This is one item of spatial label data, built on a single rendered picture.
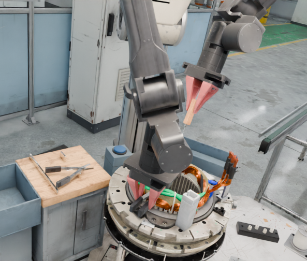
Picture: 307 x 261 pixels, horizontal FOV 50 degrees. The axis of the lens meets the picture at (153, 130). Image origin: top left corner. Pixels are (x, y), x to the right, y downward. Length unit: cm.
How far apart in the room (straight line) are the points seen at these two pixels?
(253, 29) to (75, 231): 70
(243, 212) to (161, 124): 93
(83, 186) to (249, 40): 54
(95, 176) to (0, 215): 25
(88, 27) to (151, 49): 253
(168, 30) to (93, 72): 201
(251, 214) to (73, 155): 77
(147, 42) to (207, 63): 23
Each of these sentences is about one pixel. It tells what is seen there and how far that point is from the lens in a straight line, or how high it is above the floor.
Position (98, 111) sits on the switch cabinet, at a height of 24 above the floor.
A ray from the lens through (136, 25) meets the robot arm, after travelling 54.
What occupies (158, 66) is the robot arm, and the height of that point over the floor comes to 147.
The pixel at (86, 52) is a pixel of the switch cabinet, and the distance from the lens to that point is 311.
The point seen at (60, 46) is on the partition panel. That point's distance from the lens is 335.
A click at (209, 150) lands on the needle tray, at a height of 105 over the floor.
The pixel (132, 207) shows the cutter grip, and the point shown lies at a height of 118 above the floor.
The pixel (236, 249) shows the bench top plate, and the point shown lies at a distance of 125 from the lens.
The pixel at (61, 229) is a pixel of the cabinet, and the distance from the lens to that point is 97.
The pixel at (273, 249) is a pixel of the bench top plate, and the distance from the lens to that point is 132.
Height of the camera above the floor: 162
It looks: 28 degrees down
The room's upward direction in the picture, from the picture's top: 11 degrees clockwise
